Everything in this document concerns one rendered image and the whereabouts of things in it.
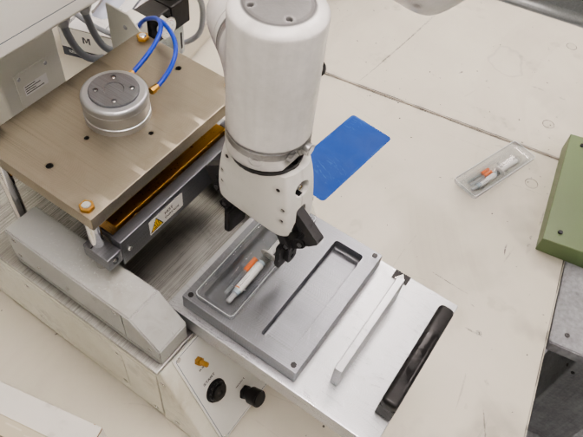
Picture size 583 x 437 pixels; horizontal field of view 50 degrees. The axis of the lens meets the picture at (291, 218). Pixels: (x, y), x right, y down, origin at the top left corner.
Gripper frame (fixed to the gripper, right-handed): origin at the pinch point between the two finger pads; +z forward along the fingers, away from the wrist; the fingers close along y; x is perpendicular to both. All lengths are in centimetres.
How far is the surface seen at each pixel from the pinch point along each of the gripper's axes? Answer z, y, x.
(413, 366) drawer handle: 3.7, -22.9, 0.3
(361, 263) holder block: 5.1, -10.3, -8.2
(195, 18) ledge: 25, 59, -50
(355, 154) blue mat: 29, 11, -45
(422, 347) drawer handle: 3.6, -22.5, -2.5
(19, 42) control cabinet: -11.6, 34.2, 4.2
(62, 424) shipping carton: 20.9, 8.5, 27.4
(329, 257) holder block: 6.6, -6.3, -7.1
